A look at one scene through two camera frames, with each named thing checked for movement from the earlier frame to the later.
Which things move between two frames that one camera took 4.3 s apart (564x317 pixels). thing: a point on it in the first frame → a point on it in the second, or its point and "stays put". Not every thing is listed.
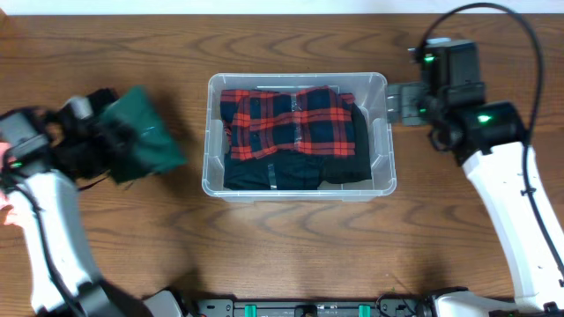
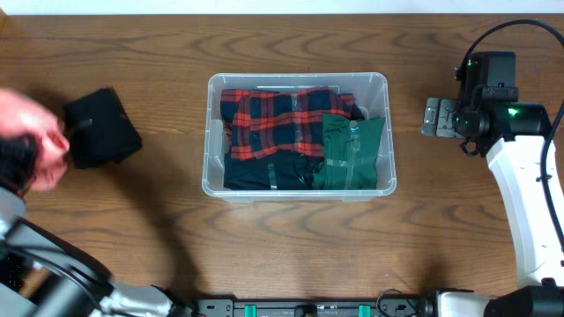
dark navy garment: (294, 171) stays put
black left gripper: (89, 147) → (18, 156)
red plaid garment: (315, 121) stays put
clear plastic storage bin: (371, 93) stays put
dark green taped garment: (155, 150) → (350, 150)
